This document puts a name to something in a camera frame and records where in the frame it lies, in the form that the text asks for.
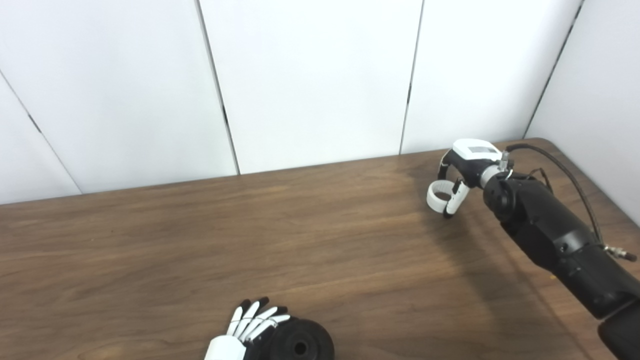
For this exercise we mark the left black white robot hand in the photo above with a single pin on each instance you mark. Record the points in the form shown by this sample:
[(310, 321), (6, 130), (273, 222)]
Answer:
[(225, 350)]

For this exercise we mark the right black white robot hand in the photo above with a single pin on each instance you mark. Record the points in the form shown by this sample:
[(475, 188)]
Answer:
[(472, 160)]

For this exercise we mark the round black plastic part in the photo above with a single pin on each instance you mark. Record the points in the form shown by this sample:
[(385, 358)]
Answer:
[(315, 337)]

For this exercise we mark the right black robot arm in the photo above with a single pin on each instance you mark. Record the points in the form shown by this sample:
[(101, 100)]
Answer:
[(550, 230)]

